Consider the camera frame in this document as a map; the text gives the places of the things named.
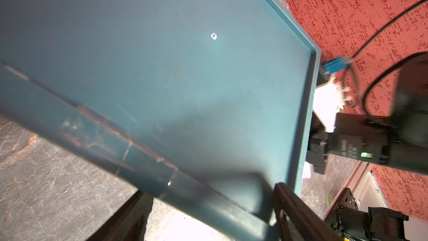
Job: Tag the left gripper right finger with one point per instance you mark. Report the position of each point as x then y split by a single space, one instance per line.
295 221

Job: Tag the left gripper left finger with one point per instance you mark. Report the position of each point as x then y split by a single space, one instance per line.
129 222

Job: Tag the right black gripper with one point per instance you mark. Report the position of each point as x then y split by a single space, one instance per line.
354 136

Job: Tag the teal drawer cabinet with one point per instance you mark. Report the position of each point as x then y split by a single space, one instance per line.
205 104

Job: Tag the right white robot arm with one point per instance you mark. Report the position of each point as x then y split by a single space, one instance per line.
397 141

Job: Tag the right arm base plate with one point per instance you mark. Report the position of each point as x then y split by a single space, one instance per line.
344 213

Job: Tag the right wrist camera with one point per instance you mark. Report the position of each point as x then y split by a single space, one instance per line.
329 98

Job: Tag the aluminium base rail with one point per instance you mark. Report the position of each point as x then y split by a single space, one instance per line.
384 224

